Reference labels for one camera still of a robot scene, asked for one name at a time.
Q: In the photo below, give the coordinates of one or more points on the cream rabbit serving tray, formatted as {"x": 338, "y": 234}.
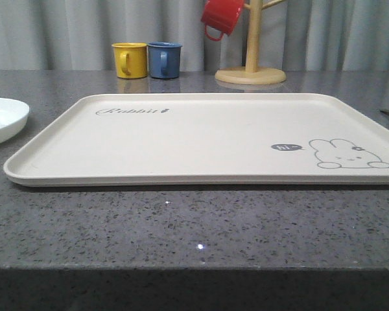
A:
{"x": 205, "y": 138}

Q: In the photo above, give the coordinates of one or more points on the yellow enamel mug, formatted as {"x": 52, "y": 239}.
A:
{"x": 130, "y": 60}

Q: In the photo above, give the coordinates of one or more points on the blue enamel mug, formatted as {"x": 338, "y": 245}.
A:
{"x": 164, "y": 59}

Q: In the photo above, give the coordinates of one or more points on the white round plate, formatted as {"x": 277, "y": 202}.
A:
{"x": 13, "y": 117}

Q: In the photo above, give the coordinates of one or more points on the wooden mug tree stand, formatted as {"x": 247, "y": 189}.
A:
{"x": 251, "y": 73}

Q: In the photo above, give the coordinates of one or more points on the grey pleated curtain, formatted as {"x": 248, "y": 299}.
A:
{"x": 295, "y": 35}

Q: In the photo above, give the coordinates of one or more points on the red enamel mug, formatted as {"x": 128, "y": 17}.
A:
{"x": 222, "y": 15}

